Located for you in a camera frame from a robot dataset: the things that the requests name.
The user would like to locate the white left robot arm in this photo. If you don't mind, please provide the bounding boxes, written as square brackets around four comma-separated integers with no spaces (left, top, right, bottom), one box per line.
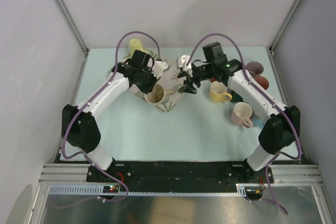
[61,50,168,182]

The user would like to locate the purple mug black handle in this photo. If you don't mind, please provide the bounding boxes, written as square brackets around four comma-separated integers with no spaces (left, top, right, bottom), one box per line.
[246,61,264,77]

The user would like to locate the leaf pattern serving tray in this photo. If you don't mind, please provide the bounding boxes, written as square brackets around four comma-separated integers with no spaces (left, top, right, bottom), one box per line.
[144,48,185,113]

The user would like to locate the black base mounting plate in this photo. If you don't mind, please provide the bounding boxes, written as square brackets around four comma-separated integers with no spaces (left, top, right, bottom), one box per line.
[86,161,274,194]

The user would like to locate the pale yellow green mug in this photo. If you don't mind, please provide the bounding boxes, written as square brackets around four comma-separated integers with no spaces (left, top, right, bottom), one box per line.
[128,38,149,57]

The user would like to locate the dark green mug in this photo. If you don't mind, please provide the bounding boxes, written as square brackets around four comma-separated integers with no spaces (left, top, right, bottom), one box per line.
[231,90,243,103]

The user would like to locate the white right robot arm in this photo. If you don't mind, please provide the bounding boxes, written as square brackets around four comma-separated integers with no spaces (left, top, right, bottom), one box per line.
[176,42,300,183]

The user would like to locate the pink octagonal mug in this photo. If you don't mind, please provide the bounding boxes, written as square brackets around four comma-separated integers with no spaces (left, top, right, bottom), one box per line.
[230,102,254,129]

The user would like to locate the pink face pattern mug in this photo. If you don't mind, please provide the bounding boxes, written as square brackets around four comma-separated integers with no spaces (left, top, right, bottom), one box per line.
[254,76,269,90]

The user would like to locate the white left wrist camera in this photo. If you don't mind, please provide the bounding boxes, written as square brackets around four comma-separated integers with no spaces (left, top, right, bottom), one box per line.
[152,60,169,79]

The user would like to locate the blue butterfly mug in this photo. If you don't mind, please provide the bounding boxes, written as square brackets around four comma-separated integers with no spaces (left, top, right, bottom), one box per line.
[250,109,264,129]

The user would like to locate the grey slotted cable duct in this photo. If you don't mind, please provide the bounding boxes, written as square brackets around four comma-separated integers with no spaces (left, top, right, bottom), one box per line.
[49,185,261,197]

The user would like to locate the beige mug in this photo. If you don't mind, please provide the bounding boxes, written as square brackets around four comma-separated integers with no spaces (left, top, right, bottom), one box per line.
[144,84,176,105]

